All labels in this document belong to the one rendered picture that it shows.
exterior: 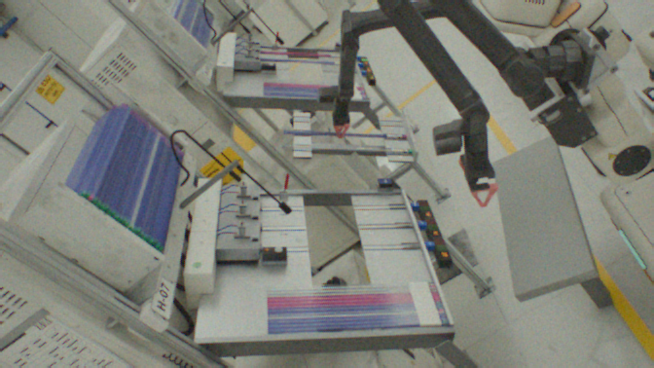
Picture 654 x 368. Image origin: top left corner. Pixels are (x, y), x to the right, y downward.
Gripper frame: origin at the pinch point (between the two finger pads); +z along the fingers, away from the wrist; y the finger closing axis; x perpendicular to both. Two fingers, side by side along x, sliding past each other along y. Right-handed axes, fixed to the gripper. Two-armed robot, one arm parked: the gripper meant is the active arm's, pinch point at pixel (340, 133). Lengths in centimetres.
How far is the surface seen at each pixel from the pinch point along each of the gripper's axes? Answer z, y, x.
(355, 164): 13.2, 2.4, 7.6
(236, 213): 0, 52, -37
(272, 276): 5, 75, -25
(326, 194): 7.0, 31.6, -6.3
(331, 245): 101, -42, 6
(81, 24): 48, -223, -180
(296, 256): 6, 66, -17
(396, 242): 6, 58, 16
